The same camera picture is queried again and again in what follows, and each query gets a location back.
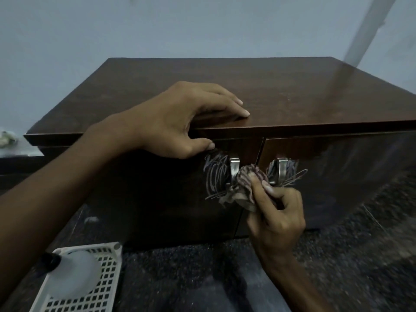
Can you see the white plastic lattice basket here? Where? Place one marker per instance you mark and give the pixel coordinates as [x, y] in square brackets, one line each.
[97, 289]

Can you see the person's right hand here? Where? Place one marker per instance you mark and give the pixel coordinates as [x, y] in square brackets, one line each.
[276, 220]

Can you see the white spray bottle black trigger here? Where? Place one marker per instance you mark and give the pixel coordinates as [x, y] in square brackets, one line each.
[73, 276]

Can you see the person's left hand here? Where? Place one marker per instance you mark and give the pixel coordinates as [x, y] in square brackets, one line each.
[169, 120]

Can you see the striped brown cleaning cloth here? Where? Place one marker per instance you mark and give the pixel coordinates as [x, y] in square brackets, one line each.
[242, 191]

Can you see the person's left forearm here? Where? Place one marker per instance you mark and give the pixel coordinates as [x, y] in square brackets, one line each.
[58, 191]

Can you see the dark wooden table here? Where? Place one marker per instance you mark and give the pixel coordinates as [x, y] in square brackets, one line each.
[276, 90]

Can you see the white plaster lump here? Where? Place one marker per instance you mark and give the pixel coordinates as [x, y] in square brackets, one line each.
[6, 139]

